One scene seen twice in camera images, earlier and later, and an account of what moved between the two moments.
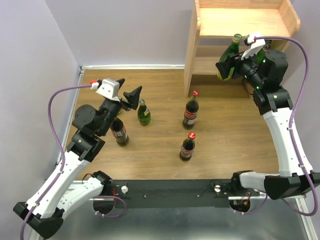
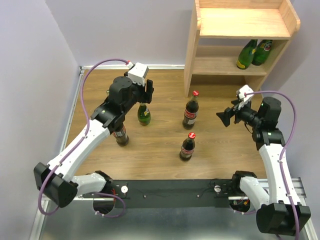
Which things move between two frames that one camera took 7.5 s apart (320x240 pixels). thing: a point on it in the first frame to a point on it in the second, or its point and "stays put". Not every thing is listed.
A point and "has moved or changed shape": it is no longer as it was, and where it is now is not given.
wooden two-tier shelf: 216,26 stays put
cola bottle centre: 191,111 stays put
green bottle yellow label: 232,50 has moved or changed shape
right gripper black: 224,67 to 225,116
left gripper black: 133,98 to 146,96
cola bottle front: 188,147 stays put
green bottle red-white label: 143,113 stays put
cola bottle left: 119,131 stays put
